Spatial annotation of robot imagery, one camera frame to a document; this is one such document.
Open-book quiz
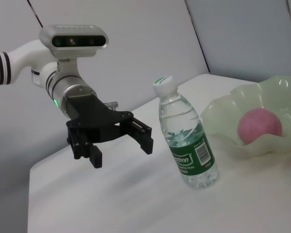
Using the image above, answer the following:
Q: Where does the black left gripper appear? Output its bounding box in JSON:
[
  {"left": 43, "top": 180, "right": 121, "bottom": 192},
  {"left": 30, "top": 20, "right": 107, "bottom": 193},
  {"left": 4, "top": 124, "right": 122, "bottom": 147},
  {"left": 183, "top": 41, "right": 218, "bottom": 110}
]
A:
[{"left": 64, "top": 95, "right": 154, "bottom": 169}]

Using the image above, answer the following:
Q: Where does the clear green-label water bottle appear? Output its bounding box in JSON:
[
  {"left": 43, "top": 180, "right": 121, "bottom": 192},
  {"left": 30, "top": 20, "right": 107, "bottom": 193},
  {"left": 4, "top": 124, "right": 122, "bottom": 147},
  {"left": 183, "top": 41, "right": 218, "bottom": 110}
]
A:
[{"left": 152, "top": 75, "right": 219, "bottom": 189}]

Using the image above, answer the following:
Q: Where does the pink peach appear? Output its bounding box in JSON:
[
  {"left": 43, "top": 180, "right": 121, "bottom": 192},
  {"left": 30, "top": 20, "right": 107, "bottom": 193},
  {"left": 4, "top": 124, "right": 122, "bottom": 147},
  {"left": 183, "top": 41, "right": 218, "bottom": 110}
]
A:
[{"left": 237, "top": 108, "right": 283, "bottom": 146}]

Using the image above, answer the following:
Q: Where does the pale green glass fruit plate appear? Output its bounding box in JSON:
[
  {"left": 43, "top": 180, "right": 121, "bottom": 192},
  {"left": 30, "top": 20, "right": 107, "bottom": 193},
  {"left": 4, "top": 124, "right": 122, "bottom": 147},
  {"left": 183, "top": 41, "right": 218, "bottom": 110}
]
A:
[{"left": 200, "top": 75, "right": 291, "bottom": 161}]

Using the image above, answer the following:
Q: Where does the silver left wrist connector post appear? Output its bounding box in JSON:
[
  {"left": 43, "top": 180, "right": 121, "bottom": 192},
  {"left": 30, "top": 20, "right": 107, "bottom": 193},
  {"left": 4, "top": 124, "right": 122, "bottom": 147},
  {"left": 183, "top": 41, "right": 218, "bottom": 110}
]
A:
[{"left": 104, "top": 101, "right": 119, "bottom": 111}]

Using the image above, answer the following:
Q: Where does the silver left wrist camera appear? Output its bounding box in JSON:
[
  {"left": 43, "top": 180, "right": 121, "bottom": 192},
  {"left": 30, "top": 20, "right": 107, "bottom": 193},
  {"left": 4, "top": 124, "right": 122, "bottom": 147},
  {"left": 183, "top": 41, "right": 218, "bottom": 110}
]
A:
[{"left": 38, "top": 24, "right": 110, "bottom": 59}]

